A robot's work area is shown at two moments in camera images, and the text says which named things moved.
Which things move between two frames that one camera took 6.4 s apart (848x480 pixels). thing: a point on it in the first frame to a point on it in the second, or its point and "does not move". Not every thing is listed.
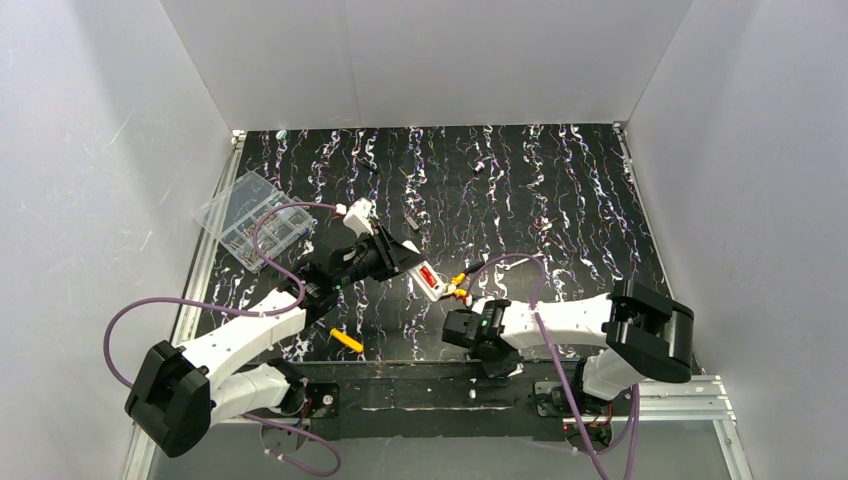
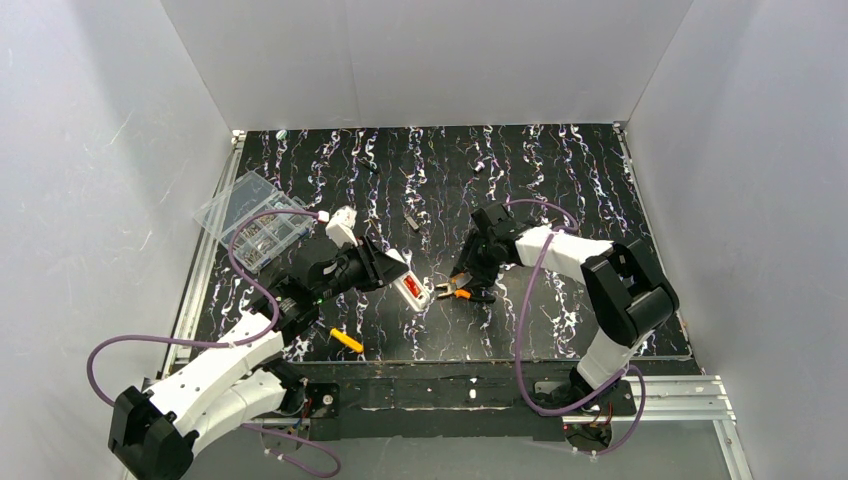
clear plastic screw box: x=232 y=215 does not move
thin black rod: x=369 y=166 does not move
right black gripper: x=454 y=327 to x=478 y=266
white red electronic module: x=429 y=280 to x=410 y=289
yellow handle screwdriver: x=343 y=337 does not move
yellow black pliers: x=459 y=279 does not move
